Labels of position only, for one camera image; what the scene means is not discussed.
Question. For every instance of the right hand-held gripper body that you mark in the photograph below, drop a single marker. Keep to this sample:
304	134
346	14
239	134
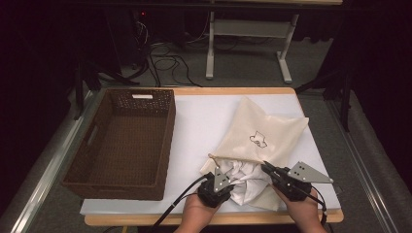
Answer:
294	186

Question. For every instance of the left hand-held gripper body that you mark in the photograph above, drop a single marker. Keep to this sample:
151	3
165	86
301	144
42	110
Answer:
213	191

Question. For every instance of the white shirt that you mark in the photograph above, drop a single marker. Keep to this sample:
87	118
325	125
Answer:
249	184

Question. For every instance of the cream mesh laundry bag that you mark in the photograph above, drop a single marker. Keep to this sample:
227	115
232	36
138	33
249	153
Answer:
259	129

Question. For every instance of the brown woven basket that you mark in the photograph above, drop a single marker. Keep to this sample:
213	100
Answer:
129	139

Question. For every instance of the person's right hand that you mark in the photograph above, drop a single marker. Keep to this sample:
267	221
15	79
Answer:
304	213

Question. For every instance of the person's left hand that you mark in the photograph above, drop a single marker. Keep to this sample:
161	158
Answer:
194	216

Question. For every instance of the black metal stand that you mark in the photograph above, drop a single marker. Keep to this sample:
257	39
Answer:
343	90
87	77

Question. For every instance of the dark device with red light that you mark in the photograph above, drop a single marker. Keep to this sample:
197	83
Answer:
139	35

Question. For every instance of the aluminium rail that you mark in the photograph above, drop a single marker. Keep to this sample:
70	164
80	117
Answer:
48	168
366	168

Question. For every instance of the white metal desk frame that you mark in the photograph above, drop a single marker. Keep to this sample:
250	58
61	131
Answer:
252	29

